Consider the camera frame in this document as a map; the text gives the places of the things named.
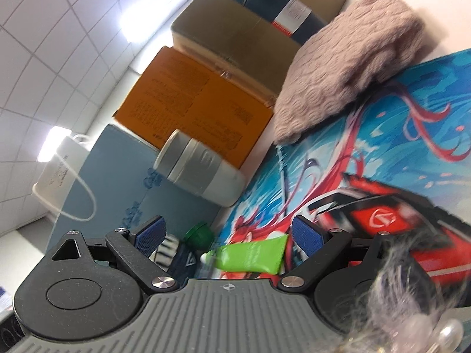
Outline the orange cardboard box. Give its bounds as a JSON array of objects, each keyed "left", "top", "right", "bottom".
[{"left": 113, "top": 46, "right": 275, "bottom": 170}]

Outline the dark blue cylinder bottle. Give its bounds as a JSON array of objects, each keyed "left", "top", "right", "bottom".
[{"left": 221, "top": 0, "right": 329, "bottom": 47}]

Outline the white paper bag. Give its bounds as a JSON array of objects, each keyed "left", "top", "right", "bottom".
[{"left": 32, "top": 135, "right": 97, "bottom": 222}]

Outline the ceiling light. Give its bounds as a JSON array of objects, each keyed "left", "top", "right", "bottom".
[
  {"left": 118, "top": 0, "right": 186, "bottom": 46},
  {"left": 37, "top": 125, "right": 73, "bottom": 162}
]

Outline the brown cardboard box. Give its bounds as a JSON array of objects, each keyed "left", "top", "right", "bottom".
[{"left": 171, "top": 0, "right": 348, "bottom": 104}]

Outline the grey white tumbler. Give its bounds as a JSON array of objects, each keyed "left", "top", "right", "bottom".
[{"left": 153, "top": 129, "right": 247, "bottom": 207}]

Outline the pink knit cloth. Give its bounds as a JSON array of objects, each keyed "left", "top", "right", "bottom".
[{"left": 274, "top": 0, "right": 437, "bottom": 145}]

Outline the dark blue bowl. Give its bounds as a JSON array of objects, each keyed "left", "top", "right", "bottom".
[{"left": 167, "top": 242, "right": 204, "bottom": 288}]

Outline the green bottle cap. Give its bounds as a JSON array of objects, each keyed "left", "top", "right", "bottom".
[{"left": 184, "top": 221, "right": 213, "bottom": 248}]

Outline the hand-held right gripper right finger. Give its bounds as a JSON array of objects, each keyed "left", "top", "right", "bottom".
[{"left": 276, "top": 215, "right": 424, "bottom": 297}]

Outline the green squeeze tube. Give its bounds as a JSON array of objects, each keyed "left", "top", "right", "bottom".
[{"left": 200, "top": 234, "right": 288, "bottom": 275}]

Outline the printed blue desk mat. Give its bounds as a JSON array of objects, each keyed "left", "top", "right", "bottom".
[{"left": 211, "top": 48, "right": 471, "bottom": 302}]

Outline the light blue partition board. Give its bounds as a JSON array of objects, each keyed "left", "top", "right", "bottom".
[{"left": 52, "top": 123, "right": 222, "bottom": 251}]

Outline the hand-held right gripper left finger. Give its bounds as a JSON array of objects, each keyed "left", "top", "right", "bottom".
[{"left": 49, "top": 215, "right": 181, "bottom": 297}]

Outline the furry sleeve with pearls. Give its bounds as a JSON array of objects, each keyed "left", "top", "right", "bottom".
[{"left": 344, "top": 241, "right": 471, "bottom": 353}]

